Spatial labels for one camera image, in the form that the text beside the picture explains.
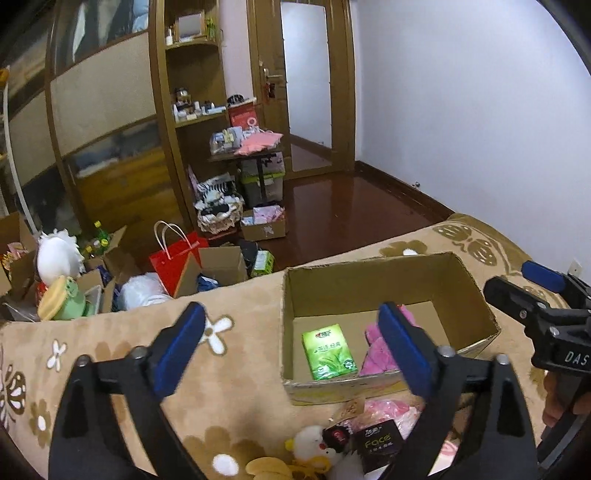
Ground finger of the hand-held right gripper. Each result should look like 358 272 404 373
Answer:
483 276 555 334
522 261 591 306

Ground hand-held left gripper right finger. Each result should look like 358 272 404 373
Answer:
376 302 539 480

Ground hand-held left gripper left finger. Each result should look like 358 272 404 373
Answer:
48 302 208 480

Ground printed cardboard box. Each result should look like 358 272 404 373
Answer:
281 251 502 407

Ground white plush keychain black hat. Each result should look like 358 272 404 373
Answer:
284 425 365 480

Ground person's right hand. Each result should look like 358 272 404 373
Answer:
542 373 568 431

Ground pink fluffy towel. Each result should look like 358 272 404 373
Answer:
359 305 416 377

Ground white plastic bag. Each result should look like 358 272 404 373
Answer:
117 272 175 311

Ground green tissue pack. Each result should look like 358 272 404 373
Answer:
301 323 358 381

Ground red paper bag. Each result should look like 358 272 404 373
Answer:
148 220 211 297

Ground open brown cardboard box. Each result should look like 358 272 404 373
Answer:
174 246 249 298

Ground black tissue packet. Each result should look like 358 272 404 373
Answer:
350 419 407 475

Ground tall brown cardboard box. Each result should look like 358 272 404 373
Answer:
81 225 141 315

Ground green packet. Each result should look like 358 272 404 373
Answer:
250 250 276 278

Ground lace trimmed basket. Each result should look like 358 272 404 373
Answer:
196 194 245 234

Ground green bottle yellow cap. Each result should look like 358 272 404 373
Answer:
93 220 113 252

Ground cardboard box of pink clothes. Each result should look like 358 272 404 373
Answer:
240 205 287 241

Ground yellow plush toy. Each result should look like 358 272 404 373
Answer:
245 456 294 480

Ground white fluffy plush toy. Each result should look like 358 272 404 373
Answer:
36 230 87 283

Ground clear storage bin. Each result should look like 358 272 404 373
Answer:
240 173 284 208

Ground small round table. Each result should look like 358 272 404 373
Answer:
208 148 284 206

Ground clear packs of toiletries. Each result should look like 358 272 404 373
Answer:
210 128 245 156

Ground pink folded cloth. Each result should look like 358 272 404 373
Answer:
235 130 283 156

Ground red gift box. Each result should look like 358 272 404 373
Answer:
228 104 258 131

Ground wooden wardrobe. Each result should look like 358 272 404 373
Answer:
0 0 185 241

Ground wooden corner shelf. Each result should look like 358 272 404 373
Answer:
154 0 229 222

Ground white curved pole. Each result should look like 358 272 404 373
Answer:
1 69 38 234

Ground wooden door with glass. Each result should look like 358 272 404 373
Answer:
247 0 357 180

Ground picture frame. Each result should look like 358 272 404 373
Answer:
174 12 205 41

